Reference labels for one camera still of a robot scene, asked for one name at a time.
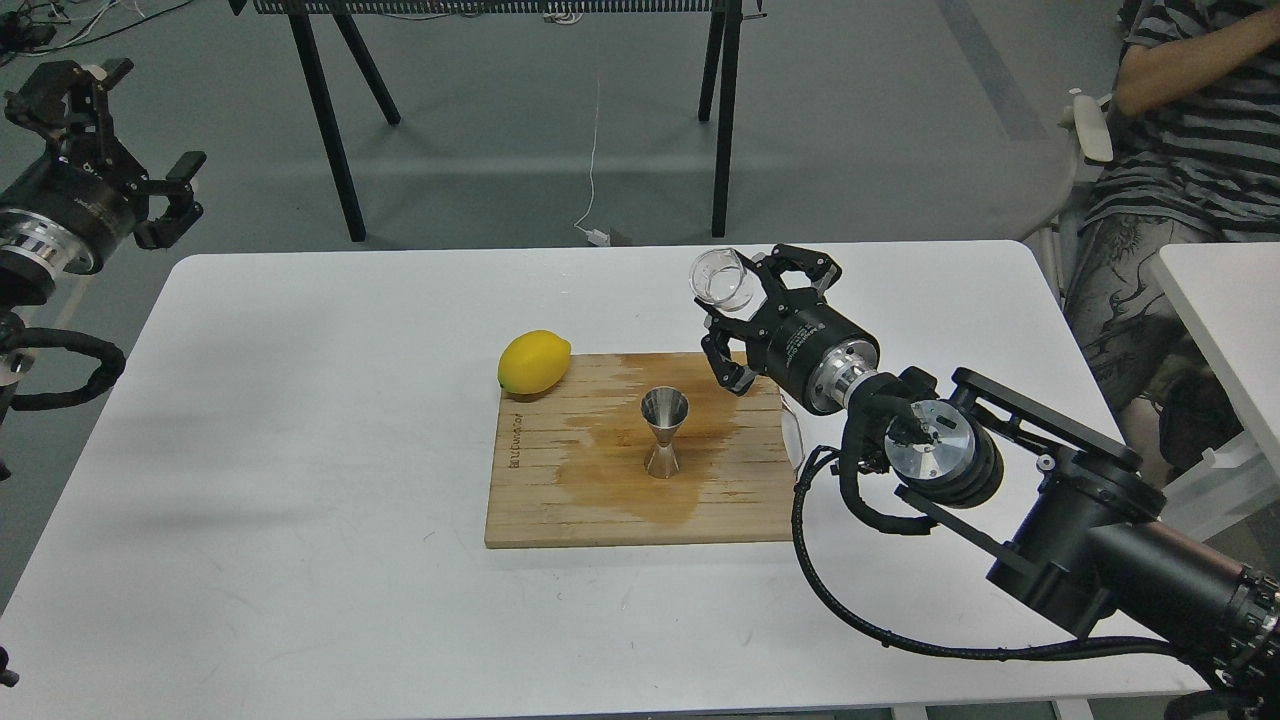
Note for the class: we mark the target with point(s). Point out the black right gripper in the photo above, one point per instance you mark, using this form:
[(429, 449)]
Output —
[(794, 337)]

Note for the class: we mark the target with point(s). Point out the wooden cutting board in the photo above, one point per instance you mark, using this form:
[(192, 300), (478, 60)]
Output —
[(568, 466)]

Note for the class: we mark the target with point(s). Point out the small clear glass cup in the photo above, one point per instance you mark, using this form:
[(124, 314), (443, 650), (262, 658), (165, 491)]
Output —
[(721, 278)]

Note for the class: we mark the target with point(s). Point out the steel double jigger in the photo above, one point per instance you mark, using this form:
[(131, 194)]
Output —
[(664, 409)]

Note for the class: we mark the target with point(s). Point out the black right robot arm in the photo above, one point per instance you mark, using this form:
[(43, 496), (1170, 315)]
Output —
[(881, 338)]

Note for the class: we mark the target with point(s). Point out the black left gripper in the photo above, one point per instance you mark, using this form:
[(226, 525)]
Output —
[(70, 209)]

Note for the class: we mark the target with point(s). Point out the black trestle table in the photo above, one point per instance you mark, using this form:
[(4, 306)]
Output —
[(365, 76)]

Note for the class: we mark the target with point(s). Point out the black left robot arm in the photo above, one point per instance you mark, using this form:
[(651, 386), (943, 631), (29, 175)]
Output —
[(20, 341)]

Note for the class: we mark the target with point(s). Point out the yellow lemon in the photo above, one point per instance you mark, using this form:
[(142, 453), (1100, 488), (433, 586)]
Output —
[(533, 363)]

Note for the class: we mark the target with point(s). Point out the white chair armrest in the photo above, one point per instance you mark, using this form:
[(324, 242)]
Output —
[(1086, 119)]

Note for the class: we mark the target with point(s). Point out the person in striped shirt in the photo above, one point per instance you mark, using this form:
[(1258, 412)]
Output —
[(1198, 88)]

